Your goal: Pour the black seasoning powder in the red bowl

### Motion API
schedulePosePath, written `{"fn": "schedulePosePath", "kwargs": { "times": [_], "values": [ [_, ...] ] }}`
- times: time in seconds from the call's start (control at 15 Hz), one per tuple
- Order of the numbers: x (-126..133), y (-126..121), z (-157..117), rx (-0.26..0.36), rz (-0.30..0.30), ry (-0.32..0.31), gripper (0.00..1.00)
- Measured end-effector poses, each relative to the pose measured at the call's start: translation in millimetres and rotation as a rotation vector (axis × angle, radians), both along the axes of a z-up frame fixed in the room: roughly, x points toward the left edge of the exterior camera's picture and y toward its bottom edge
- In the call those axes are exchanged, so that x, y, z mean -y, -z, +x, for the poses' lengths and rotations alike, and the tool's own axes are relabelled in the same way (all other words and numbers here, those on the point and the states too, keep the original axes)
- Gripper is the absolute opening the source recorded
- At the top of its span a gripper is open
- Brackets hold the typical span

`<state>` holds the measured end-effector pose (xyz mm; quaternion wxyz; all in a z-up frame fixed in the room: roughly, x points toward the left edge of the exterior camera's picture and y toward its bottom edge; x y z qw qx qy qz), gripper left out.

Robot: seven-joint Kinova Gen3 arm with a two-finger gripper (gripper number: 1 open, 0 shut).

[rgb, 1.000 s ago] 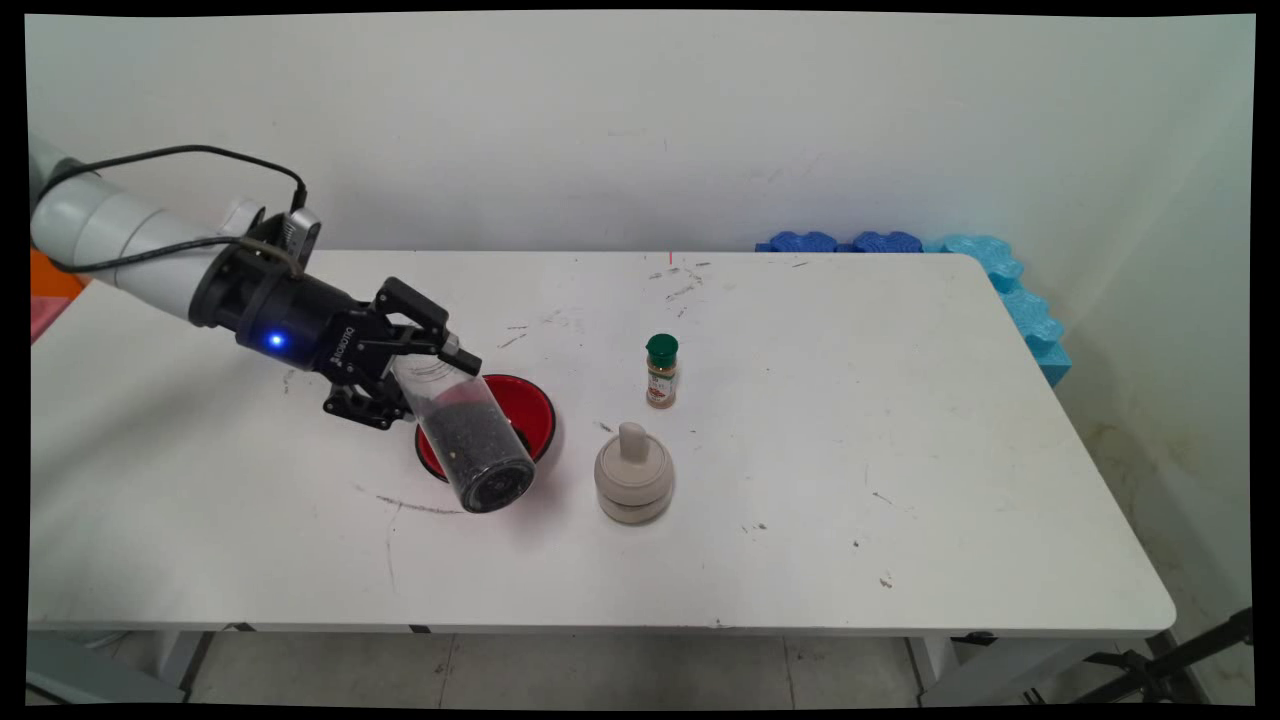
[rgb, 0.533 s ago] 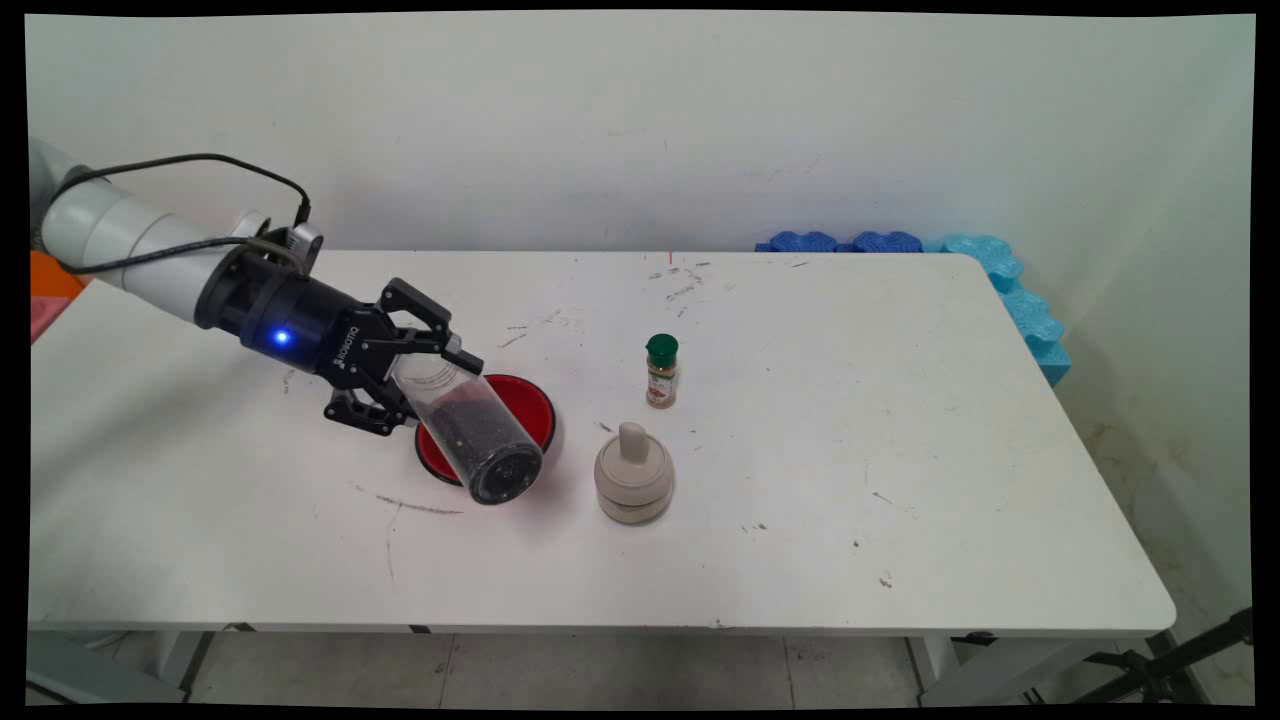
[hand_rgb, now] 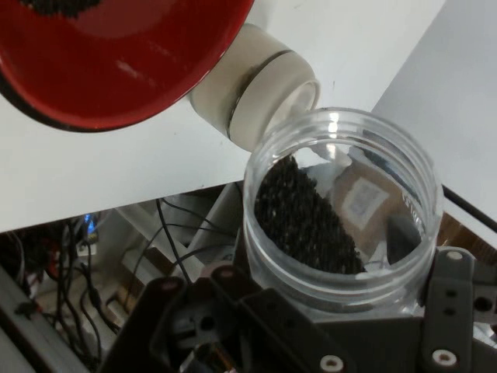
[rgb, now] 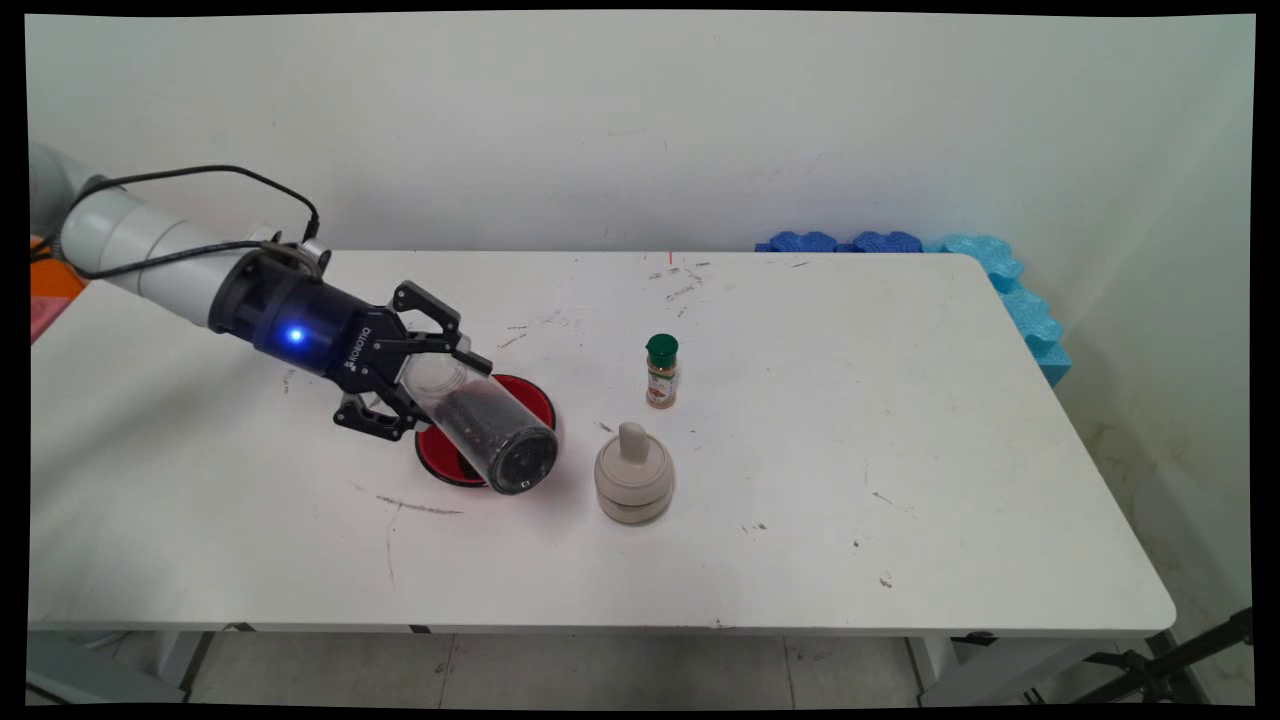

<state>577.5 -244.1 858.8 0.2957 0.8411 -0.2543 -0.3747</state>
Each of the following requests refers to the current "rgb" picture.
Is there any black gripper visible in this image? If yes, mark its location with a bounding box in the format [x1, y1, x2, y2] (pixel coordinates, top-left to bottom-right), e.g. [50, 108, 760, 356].
[207, 245, 494, 442]

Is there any spice bottle with green cap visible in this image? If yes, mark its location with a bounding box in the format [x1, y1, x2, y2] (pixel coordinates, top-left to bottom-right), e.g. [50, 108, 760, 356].
[644, 333, 680, 410]

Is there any clear jar with black seeds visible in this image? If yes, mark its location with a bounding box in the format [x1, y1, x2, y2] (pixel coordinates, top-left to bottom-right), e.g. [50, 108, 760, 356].
[402, 345, 560, 496]

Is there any orange box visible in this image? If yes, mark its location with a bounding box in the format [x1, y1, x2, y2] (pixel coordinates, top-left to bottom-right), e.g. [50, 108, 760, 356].
[30, 235, 89, 299]

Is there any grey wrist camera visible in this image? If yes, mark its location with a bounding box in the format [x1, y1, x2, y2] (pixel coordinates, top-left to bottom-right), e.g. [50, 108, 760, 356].
[262, 235, 332, 279]

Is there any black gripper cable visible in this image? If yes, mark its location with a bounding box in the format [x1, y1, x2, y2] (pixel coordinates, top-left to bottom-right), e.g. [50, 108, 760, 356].
[65, 238, 283, 282]

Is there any beige lidded ceramic jar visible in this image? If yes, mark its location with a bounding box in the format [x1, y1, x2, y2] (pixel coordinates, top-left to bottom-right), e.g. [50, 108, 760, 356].
[594, 421, 675, 526]

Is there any red bowl with black rim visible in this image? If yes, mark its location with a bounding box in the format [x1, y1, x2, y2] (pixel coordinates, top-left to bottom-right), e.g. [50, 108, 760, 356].
[415, 374, 557, 489]

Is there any dark blue foam tile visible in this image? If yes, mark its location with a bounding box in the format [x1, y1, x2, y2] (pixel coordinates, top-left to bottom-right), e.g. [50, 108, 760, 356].
[843, 230, 924, 254]
[755, 230, 843, 254]

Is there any black camera cable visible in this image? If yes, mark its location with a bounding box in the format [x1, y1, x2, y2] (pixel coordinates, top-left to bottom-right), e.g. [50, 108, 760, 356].
[60, 165, 322, 281]

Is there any light blue foam tile stack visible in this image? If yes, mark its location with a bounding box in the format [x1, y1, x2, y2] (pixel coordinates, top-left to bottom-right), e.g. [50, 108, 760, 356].
[924, 233, 1073, 387]

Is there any black tripod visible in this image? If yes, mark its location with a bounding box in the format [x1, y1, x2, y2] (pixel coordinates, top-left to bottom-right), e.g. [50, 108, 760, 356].
[1025, 607, 1254, 706]

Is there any pink box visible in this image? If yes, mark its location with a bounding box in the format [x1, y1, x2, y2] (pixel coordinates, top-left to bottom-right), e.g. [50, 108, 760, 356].
[30, 297, 71, 343]

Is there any dark metal table leg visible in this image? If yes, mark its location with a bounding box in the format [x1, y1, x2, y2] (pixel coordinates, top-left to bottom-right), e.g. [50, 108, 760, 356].
[178, 630, 219, 703]

